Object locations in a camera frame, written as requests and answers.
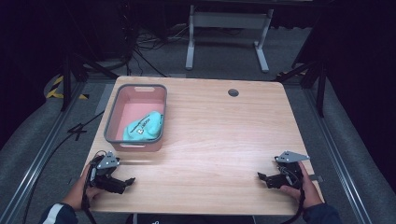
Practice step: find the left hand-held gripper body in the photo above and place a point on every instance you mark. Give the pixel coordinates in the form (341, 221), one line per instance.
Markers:
(107, 161)

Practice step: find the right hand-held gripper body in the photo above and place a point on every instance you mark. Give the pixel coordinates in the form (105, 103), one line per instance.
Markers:
(291, 169)

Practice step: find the person's right hand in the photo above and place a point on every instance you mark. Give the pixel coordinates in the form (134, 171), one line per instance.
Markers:
(306, 193)

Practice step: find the person's left hand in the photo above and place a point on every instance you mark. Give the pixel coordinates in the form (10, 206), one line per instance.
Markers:
(77, 194)

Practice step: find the small grey tag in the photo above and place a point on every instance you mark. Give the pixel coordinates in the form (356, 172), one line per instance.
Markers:
(316, 178)

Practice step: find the teal cloth pouch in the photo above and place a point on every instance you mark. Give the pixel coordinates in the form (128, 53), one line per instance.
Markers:
(144, 127)

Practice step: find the pink basket with grey rim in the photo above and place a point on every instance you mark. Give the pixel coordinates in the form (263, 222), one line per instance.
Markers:
(137, 102)

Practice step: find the black metal stand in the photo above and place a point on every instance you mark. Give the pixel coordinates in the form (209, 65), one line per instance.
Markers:
(320, 87)
(66, 81)

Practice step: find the aluminium floor rail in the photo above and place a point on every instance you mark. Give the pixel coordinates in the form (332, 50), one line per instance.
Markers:
(336, 155)
(34, 168)

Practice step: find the white metal table frame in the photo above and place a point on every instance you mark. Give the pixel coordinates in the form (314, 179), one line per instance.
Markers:
(230, 20)

